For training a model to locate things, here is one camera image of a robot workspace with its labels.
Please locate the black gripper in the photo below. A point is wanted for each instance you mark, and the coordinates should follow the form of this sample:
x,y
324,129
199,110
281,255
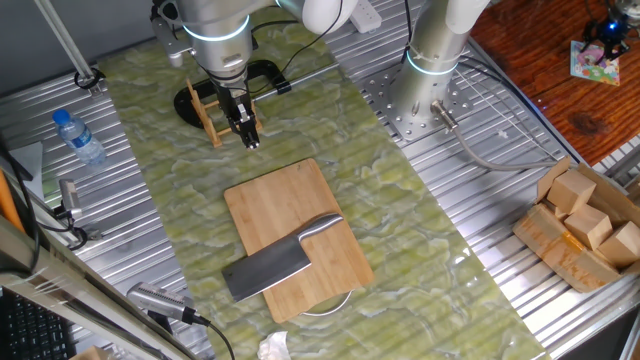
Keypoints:
x,y
234,97

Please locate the steel cleaver knife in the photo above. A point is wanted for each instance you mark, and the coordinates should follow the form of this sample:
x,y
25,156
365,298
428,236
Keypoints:
x,y
272,262

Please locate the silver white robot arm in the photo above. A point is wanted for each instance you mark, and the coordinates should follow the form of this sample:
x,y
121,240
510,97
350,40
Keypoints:
x,y
430,50

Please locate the wooden peg knife rack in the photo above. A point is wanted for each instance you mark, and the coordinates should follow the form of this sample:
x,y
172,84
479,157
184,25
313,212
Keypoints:
x,y
210,120

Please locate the black C-clamp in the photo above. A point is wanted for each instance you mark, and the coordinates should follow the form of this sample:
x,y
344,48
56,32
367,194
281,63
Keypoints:
x,y
186,107

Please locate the bamboo cutting board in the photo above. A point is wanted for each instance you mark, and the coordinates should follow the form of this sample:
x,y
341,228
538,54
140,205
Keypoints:
x,y
280,200

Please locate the plastic water bottle blue cap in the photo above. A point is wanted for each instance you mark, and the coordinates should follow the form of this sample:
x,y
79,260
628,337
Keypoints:
x,y
80,140

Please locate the white power strip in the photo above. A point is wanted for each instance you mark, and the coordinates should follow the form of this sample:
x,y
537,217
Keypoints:
x,y
367,15

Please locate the green marble pattern mat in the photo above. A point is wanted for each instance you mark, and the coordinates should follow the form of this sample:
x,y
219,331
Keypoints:
x,y
400,240

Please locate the aluminium pole with black foot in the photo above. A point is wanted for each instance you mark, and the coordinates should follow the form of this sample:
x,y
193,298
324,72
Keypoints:
x,y
65,42

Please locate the crumpled white tissue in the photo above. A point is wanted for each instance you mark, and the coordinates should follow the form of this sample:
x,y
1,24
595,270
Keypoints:
x,y
274,347

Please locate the light wooden block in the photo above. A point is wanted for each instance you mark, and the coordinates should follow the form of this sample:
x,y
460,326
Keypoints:
x,y
570,192
620,245
92,354
589,227

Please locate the black keyboard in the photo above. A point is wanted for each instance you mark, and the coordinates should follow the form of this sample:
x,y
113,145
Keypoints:
x,y
30,330

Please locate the brown cardboard box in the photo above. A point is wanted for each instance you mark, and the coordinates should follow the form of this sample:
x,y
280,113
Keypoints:
x,y
555,245

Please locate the colourful picture card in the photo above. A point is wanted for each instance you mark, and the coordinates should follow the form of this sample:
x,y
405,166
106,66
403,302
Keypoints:
x,y
595,65

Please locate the black gadget with blue light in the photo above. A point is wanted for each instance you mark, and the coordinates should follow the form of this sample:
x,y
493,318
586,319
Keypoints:
x,y
607,32

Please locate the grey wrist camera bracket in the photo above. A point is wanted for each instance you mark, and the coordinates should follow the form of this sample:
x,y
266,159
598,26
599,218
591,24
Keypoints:
x,y
170,42

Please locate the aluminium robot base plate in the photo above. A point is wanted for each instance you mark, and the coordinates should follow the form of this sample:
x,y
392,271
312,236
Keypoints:
x,y
380,95

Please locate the small camera on stand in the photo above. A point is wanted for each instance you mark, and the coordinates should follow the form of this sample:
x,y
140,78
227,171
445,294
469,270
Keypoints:
x,y
69,197

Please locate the silver depth camera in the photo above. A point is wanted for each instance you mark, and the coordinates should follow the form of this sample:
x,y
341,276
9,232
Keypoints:
x,y
157,300

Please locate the aluminium frame profile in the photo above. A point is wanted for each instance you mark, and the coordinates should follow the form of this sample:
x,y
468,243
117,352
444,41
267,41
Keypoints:
x,y
75,292

